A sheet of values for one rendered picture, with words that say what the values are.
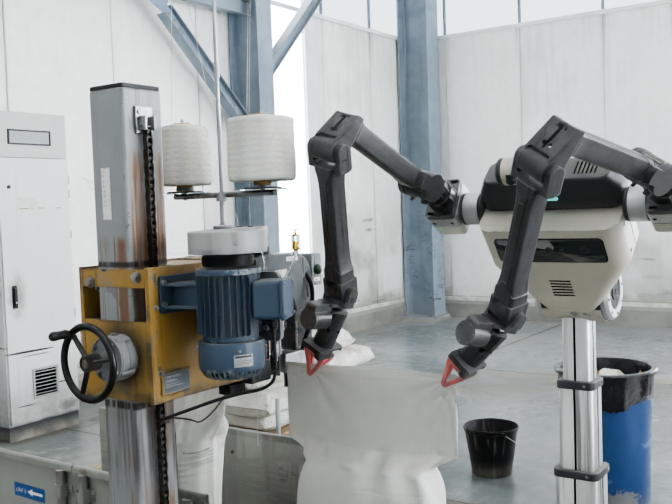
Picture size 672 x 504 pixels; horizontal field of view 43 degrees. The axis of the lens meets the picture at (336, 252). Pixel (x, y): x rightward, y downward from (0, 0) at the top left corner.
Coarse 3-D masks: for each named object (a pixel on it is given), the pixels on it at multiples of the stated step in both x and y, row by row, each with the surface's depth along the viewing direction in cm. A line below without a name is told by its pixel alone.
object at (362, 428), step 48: (288, 384) 228; (336, 384) 218; (384, 384) 210; (432, 384) 205; (336, 432) 219; (384, 432) 211; (432, 432) 206; (336, 480) 212; (384, 480) 204; (432, 480) 206
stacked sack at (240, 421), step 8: (232, 416) 510; (240, 416) 507; (272, 416) 505; (280, 416) 510; (288, 416) 515; (232, 424) 511; (240, 424) 507; (248, 424) 503; (256, 424) 499; (264, 424) 498; (272, 424) 502
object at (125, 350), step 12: (108, 336) 192; (120, 336) 193; (96, 348) 193; (120, 348) 190; (132, 348) 192; (120, 360) 189; (132, 360) 191; (96, 372) 193; (108, 372) 192; (120, 372) 190; (132, 372) 192
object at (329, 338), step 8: (320, 336) 217; (328, 336) 216; (336, 336) 218; (304, 344) 218; (312, 344) 217; (320, 344) 218; (328, 344) 217; (336, 344) 223; (320, 352) 215; (328, 352) 218
